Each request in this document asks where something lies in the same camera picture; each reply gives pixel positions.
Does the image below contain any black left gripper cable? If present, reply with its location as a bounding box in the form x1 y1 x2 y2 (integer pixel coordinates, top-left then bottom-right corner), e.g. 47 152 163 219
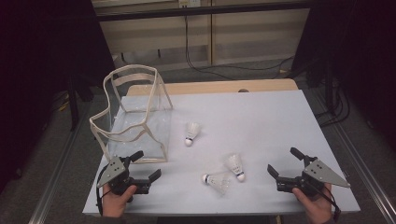
95 167 109 217

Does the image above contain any bundle of black floor cables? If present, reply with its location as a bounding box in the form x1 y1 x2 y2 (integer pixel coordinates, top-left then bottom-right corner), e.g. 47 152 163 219
313 76 351 128

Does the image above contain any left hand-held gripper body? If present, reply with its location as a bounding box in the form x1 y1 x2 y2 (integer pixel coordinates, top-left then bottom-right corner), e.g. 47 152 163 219
96 156 152 196

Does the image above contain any white table mat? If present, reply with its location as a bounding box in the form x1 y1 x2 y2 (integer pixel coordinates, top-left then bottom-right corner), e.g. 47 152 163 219
82 89 361 217

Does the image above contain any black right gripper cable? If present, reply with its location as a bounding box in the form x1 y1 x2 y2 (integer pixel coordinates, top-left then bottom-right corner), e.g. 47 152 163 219
314 181 342 222

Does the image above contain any white shuttlecock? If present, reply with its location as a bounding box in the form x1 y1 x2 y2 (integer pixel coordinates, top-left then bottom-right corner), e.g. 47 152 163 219
184 120 202 147
201 172 232 196
223 153 247 183

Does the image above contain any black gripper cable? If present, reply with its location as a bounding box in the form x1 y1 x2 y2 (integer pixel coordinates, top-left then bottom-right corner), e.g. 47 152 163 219
314 181 342 222
95 167 109 217

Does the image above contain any person's right hand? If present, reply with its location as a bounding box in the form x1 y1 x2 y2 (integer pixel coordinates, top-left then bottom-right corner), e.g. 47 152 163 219
291 182 333 224

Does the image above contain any transparent bag with beige trim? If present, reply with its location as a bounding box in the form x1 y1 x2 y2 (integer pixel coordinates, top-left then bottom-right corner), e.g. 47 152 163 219
89 63 174 164

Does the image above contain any black curtain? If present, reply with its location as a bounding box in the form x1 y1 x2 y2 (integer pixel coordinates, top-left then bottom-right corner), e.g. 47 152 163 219
0 0 117 194
290 0 396 150

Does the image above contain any person's left hand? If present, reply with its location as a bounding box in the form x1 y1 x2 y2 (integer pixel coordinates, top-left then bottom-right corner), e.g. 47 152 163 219
101 183 138 218

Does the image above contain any white wall socket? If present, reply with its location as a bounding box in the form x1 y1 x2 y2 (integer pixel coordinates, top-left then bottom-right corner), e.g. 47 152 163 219
178 0 202 9

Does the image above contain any black horizontal bar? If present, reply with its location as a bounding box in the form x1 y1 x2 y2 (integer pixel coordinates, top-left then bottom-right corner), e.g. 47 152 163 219
95 1 312 22

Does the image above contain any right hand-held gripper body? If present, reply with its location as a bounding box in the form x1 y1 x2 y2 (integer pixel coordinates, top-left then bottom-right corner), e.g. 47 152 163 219
276 155 351 197

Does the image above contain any black wall cable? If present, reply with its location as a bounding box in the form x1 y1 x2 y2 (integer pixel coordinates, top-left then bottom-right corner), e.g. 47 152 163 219
184 15 295 81

